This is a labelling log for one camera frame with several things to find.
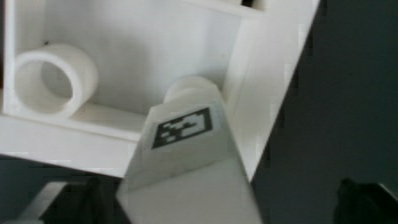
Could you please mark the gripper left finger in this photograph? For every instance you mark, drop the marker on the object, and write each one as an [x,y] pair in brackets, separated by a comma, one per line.
[40,203]

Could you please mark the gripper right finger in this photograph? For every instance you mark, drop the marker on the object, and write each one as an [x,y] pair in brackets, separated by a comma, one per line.
[367,203]

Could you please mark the white chair leg with marker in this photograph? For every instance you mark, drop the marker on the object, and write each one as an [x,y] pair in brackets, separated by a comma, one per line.
[185,185]

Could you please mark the white chair seat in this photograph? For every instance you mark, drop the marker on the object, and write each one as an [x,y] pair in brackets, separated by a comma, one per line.
[98,51]

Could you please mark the white U-shaped fence frame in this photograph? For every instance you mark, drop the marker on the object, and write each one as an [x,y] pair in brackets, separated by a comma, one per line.
[97,153]

